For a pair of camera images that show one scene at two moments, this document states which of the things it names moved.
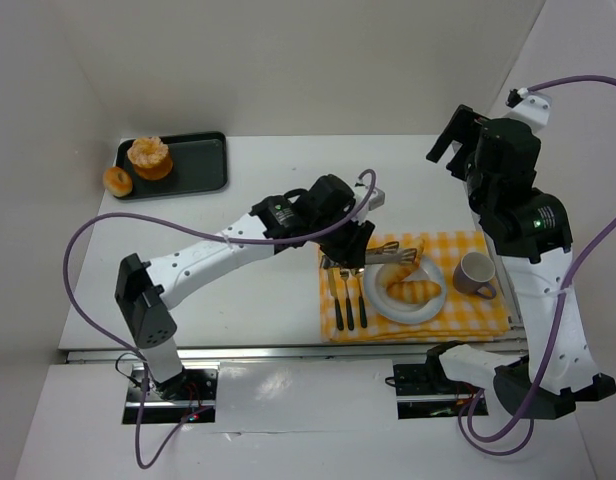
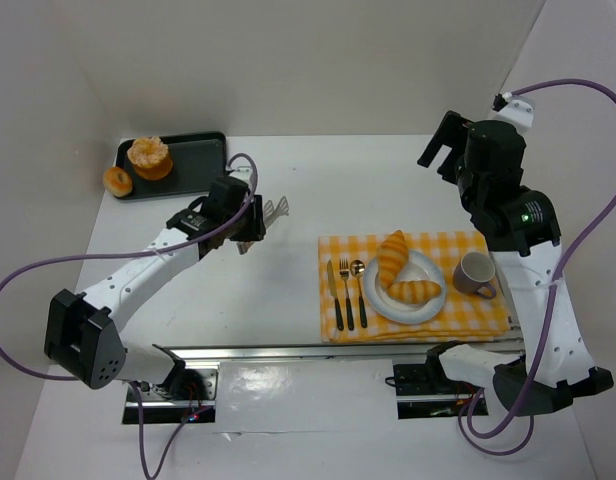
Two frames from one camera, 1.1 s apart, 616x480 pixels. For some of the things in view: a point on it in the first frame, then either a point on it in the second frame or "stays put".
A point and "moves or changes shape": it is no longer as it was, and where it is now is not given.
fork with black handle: (349, 307) stays put
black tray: (199, 163) stays put
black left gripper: (352, 243) -> (256, 217)
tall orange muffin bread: (151, 158) stays put
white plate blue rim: (386, 307) stays put
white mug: (474, 272) stays put
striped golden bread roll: (413, 291) stays put
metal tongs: (381, 253) moves or changes shape
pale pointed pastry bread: (389, 274) -> (393, 256)
